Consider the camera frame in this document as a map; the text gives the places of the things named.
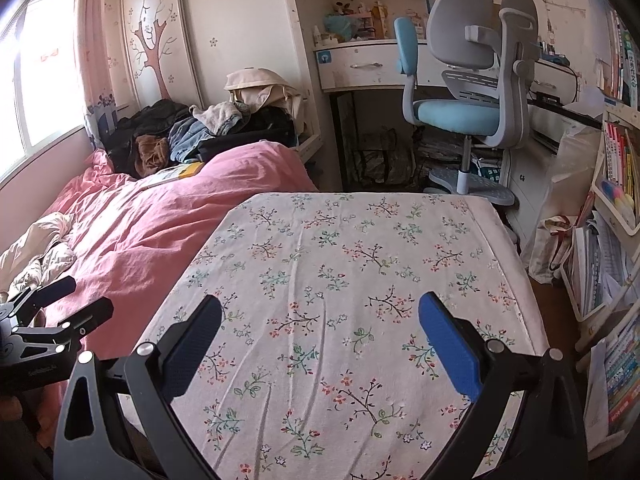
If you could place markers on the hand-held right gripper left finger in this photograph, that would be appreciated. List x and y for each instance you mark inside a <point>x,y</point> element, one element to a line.
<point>192,345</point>

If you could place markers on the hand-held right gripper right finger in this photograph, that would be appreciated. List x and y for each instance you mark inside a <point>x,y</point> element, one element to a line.
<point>450,345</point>

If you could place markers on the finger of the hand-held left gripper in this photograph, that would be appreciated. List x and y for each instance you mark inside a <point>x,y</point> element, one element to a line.
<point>90,310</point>
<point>55,291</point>

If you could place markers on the white crumpled cloth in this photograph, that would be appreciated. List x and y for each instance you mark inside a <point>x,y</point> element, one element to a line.
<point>35,250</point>

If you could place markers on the pink blanket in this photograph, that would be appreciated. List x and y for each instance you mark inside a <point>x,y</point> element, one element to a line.
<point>150,230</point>

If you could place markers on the floral tablecloth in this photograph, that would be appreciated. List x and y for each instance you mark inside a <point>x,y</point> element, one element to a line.
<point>325,270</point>

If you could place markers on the yellow book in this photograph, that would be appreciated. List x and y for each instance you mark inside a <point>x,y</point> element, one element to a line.
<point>175,172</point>

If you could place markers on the stack of loose papers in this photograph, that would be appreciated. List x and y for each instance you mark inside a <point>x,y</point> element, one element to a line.
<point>597,265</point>

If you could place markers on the row of workbooks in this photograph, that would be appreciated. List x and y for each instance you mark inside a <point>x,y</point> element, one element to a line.
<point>620,375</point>

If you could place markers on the white drawer cabinet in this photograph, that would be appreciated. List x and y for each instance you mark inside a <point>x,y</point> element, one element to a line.
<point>530,185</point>

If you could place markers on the stack of newspapers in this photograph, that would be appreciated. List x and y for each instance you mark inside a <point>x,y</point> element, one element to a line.
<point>442,157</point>

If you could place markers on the pile of clothes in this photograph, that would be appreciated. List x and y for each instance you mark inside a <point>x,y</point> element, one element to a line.
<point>175,135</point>

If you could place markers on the dark patterned bag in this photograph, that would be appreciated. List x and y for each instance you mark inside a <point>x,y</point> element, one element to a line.
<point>382,160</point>

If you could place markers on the white tiered book cart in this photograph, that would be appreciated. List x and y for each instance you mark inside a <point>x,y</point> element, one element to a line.
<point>615,222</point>

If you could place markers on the window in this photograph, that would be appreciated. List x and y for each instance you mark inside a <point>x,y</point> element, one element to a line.
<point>45,85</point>

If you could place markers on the white plastic bag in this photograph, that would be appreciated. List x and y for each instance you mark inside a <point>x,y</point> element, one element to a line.
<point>570,175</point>

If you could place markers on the pack of coloured highlighters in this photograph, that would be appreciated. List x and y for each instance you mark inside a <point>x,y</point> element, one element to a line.
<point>617,205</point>

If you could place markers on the blue grey office chair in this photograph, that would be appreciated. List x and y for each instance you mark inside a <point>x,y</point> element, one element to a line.
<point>460,115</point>

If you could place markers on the row of colourful books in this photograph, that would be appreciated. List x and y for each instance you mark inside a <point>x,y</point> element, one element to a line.
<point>620,160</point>

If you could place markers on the pink curtain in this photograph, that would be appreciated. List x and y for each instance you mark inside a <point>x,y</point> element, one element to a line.
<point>100,35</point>

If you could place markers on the black curved bar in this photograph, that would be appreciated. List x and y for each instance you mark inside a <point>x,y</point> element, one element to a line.
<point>565,110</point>

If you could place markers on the beige cloth bag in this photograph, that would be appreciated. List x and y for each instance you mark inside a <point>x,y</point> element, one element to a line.
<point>255,85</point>

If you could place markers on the white desk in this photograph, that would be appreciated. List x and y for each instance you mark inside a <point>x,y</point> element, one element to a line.
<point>360,67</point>

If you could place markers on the row of shelf books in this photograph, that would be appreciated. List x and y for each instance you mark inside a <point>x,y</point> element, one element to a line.
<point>625,60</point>

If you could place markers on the row of small desk items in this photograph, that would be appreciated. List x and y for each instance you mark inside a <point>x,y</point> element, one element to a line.
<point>350,25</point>

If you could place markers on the black picture frame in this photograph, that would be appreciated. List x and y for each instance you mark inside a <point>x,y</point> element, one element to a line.
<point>345,135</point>

